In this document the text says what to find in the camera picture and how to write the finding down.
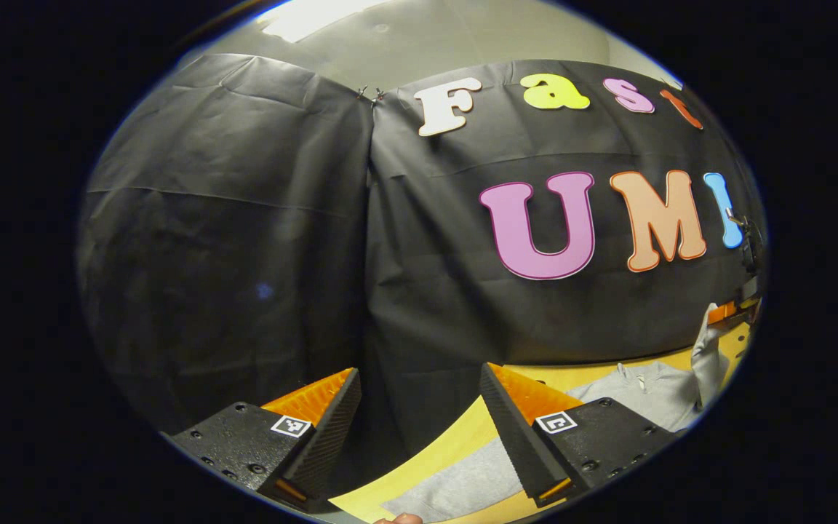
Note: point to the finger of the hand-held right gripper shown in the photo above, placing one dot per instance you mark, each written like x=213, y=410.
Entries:
x=724, y=313

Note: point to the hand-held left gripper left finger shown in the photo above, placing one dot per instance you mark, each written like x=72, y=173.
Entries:
x=332, y=437

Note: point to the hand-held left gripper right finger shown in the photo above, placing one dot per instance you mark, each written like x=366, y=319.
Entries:
x=517, y=437

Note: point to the grey sweatshirt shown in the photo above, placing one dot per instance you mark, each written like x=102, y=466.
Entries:
x=652, y=397

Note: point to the black backdrop cloth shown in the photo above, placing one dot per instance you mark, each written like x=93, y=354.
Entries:
x=244, y=255

